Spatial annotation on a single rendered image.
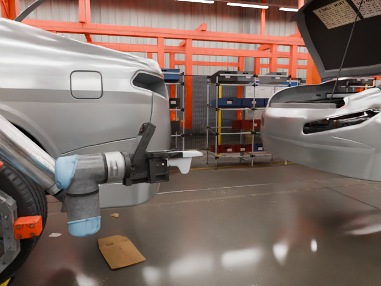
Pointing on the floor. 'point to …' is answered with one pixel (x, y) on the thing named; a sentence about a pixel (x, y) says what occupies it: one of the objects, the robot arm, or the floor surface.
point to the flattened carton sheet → (119, 251)
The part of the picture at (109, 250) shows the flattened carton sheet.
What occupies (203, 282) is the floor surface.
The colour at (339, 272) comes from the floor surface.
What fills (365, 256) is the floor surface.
